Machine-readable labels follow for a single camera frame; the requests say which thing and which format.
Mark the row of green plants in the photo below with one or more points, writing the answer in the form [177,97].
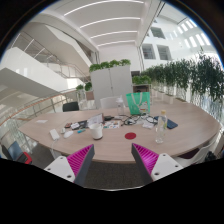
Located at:
[203,76]

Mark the black office chair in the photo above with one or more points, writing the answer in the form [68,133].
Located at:
[71,106]

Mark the green tote bag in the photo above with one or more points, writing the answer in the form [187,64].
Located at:
[138,103]

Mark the blue and red chair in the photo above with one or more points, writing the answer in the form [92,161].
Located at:
[14,153]

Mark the white chair right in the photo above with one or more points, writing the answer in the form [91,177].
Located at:
[200,156]

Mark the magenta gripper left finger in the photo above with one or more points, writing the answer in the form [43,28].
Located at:
[74,167]

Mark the white power adapter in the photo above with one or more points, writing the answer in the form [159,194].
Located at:
[54,134]

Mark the clear plastic water bottle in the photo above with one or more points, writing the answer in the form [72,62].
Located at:
[161,127]

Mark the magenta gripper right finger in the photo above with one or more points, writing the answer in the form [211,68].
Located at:
[153,166]

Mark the white chair behind table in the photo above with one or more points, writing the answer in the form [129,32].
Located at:
[109,102]

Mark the dark blue notebook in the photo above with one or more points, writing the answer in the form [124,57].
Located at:
[170,124]

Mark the red round coaster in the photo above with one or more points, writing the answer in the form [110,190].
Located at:
[130,135]

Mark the white paper cup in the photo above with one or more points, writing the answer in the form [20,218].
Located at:
[96,131]

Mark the white cabinet with plants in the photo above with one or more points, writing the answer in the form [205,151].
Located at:
[110,79]

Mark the white computer mouse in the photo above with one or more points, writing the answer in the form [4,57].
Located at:
[68,134]

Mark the blue marker pen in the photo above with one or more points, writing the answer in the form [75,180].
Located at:
[81,130]

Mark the clear bottle white cap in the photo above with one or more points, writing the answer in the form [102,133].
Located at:
[120,105]

